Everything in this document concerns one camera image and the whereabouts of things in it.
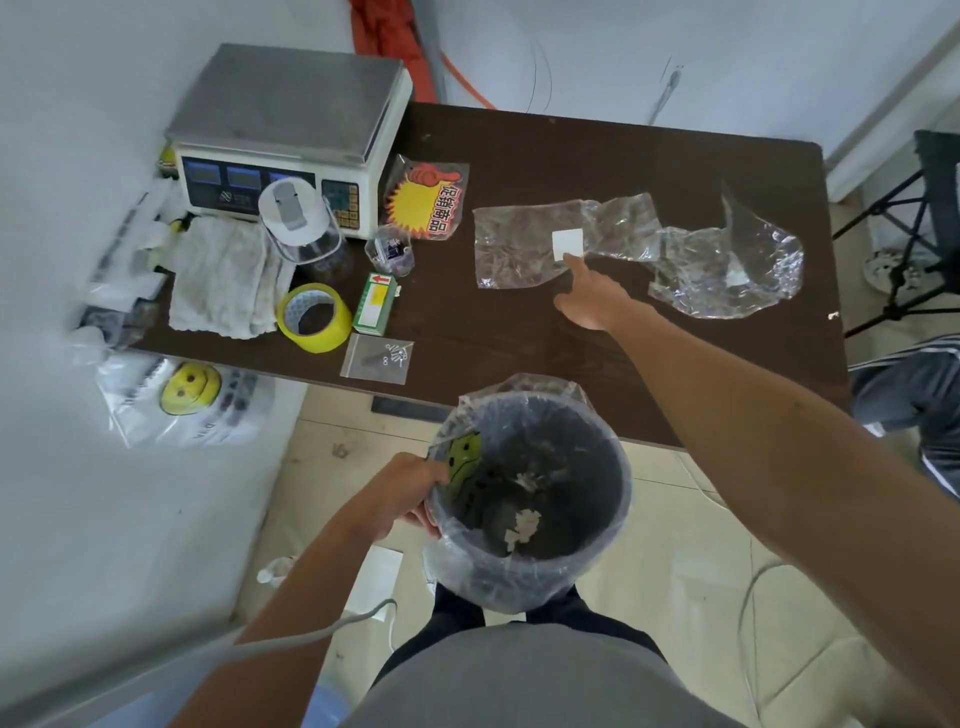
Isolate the person's right hand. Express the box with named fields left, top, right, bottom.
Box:
left=553, top=253, right=631, bottom=333

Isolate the person's left hand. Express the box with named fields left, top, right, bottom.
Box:
left=367, top=452, right=451, bottom=541

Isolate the clear bag with white label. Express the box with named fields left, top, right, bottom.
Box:
left=472, top=193, right=665, bottom=290

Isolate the small zip bag of screws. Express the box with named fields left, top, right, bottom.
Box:
left=338, top=332, right=415, bottom=386

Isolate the clear plastic bag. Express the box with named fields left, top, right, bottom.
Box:
left=648, top=179, right=805, bottom=320

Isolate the black trash bin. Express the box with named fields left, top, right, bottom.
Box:
left=422, top=373, right=634, bottom=615

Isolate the yellow tape roll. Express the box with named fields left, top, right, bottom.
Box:
left=275, top=282, right=354, bottom=355

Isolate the small green box red arrow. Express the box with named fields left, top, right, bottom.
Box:
left=350, top=272, right=399, bottom=337

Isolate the clear bag yellow starburst sign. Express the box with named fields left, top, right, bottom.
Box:
left=380, top=153, right=471, bottom=241

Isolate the small clear round container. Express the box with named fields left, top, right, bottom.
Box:
left=365, top=223, right=416, bottom=279

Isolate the white ribbed cloth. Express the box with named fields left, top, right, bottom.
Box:
left=166, top=215, right=298, bottom=340

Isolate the clear jar with white lid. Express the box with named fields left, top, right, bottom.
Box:
left=257, top=176, right=350, bottom=265

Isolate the person's left forearm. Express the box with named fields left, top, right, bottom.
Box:
left=168, top=509, right=410, bottom=728

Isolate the person's right forearm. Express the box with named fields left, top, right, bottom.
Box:
left=607, top=299, right=960, bottom=728

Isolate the person's grey shirt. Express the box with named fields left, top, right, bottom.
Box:
left=341, top=622, right=744, bottom=728

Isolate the dark grey floor mat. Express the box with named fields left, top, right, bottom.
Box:
left=371, top=395, right=455, bottom=425

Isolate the white flat floor sheet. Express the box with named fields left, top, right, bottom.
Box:
left=341, top=545, right=406, bottom=624

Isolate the blue plastic bag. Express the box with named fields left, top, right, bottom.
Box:
left=303, top=678, right=354, bottom=728

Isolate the white bag with yellow smiley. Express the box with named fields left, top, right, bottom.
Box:
left=97, top=352, right=275, bottom=450

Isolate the white round patterned object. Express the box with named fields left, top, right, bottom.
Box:
left=862, top=247, right=939, bottom=295

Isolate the grey metal pipe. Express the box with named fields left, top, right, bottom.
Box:
left=412, top=0, right=451, bottom=105

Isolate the white plastic pipe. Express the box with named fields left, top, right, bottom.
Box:
left=824, top=22, right=960, bottom=204

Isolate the pile of white plastic bags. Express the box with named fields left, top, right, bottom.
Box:
left=71, top=187, right=189, bottom=361

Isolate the black folding stool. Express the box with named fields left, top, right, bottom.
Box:
left=832, top=129, right=960, bottom=339

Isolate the white electronic scale steel pan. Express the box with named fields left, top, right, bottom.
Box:
left=164, top=42, right=415, bottom=240

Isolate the white curved floor mat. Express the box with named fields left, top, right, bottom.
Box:
left=738, top=558, right=939, bottom=728

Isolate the thin wire loop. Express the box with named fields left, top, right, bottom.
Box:
left=524, top=37, right=554, bottom=114

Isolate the grey wall plug with conduit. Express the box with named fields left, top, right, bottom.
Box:
left=646, top=63, right=684, bottom=125

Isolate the orange cable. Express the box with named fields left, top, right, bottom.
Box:
left=438, top=48, right=498, bottom=112

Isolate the white cable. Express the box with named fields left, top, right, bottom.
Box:
left=0, top=598, right=399, bottom=728

